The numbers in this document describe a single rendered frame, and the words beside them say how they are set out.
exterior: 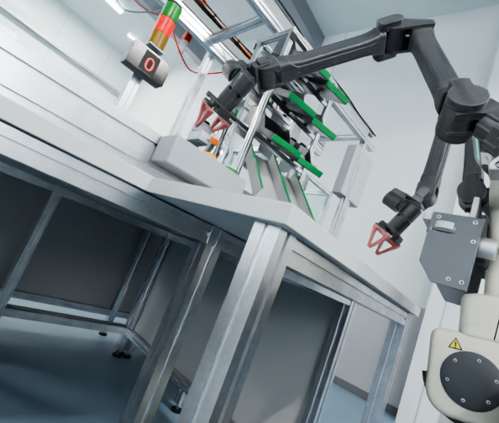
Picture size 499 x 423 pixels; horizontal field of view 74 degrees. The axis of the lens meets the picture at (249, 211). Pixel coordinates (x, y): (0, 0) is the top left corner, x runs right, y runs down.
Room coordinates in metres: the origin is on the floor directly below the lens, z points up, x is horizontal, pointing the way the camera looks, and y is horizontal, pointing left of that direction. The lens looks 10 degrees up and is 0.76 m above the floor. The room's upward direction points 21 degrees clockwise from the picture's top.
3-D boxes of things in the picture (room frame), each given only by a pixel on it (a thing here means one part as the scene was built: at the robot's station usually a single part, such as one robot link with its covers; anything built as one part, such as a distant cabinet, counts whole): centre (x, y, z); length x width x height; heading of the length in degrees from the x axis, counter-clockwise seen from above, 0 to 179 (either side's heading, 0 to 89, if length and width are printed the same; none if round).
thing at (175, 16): (0.90, 0.43, 1.38); 0.05 x 0.05 x 0.05
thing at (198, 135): (0.95, 0.22, 1.09); 0.08 x 0.04 x 0.07; 43
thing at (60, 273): (2.42, 0.54, 0.43); 2.20 x 0.38 x 0.86; 133
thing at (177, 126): (2.04, 0.63, 1.56); 0.04 x 0.04 x 1.39; 43
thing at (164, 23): (0.90, 0.43, 1.33); 0.05 x 0.05 x 0.05
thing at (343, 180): (2.52, -0.67, 1.42); 0.30 x 0.09 x 1.13; 133
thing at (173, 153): (0.72, 0.13, 0.93); 0.21 x 0.07 x 0.06; 133
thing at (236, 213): (0.98, -0.08, 0.84); 0.90 x 0.70 x 0.03; 139
